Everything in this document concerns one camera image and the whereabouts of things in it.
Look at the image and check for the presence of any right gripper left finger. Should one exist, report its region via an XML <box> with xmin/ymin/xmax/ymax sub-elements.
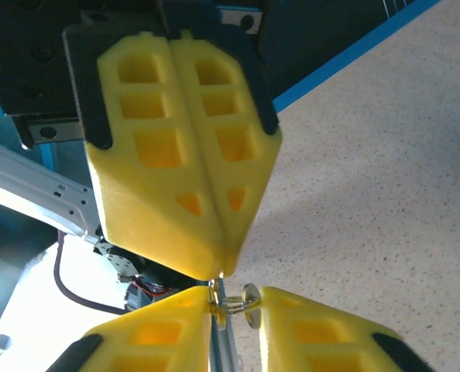
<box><xmin>45</xmin><ymin>285</ymin><xmax>211</xmax><ymax>372</ymax></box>

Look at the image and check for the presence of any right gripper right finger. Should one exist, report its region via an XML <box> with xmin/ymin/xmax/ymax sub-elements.
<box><xmin>258</xmin><ymin>285</ymin><xmax>434</xmax><ymax>372</ymax></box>

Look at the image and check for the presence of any blue table edge strip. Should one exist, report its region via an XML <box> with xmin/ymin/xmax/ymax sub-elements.
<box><xmin>271</xmin><ymin>0</ymin><xmax>444</xmax><ymax>114</ymax></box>

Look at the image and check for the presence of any long aluminium base rail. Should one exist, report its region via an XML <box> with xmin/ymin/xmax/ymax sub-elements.
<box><xmin>209</xmin><ymin>277</ymin><xmax>240</xmax><ymax>372</ymax></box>

